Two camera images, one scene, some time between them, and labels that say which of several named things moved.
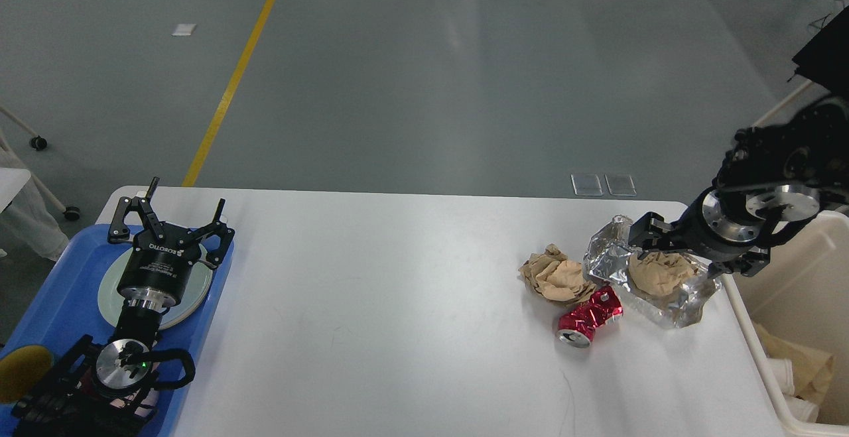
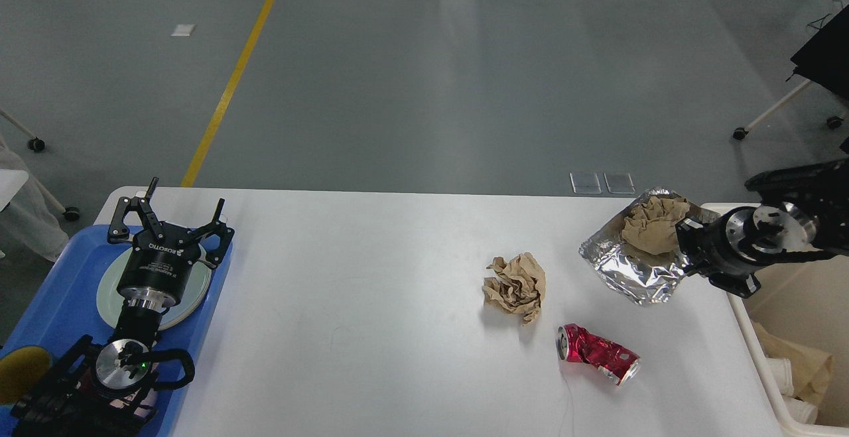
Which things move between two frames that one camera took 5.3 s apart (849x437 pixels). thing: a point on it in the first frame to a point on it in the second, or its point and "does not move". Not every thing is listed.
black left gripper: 162,258 does not move
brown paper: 557,279 to 520,286
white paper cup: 783,370 does not move
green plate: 195,293 does not move
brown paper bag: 811,369 does not move
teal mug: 20,371 does not move
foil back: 607,254 to 628,268
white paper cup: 801,410 does not move
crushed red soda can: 577,326 to 611,359
